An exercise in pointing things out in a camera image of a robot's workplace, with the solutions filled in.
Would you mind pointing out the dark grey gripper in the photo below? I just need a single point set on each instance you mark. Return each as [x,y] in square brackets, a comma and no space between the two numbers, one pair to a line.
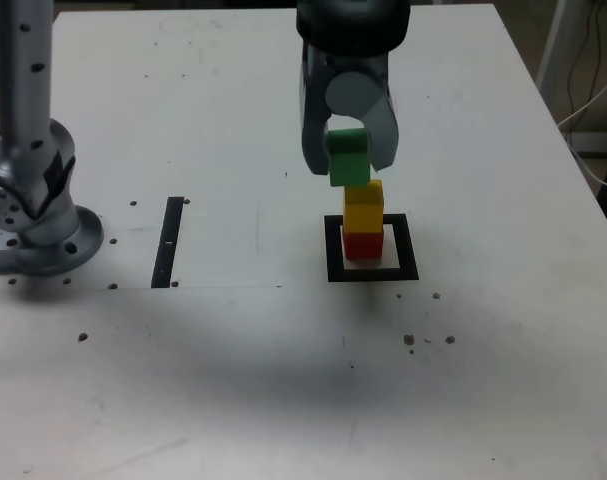
[355,62]

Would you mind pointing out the green cube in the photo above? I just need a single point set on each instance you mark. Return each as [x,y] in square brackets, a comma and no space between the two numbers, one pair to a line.
[350,160]

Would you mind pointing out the yellow cube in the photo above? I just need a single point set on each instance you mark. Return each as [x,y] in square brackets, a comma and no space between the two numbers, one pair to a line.
[363,207]

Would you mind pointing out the red cube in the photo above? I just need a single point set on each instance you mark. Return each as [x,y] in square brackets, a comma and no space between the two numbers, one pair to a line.
[363,246]

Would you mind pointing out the black tape square outline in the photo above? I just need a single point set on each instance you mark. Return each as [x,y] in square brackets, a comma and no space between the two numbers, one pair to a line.
[408,250]

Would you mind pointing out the black tape strip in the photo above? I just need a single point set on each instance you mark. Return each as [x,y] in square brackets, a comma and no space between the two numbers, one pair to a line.
[167,240]

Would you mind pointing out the white post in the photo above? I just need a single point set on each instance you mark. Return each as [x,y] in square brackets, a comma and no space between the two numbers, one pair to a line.
[558,30]

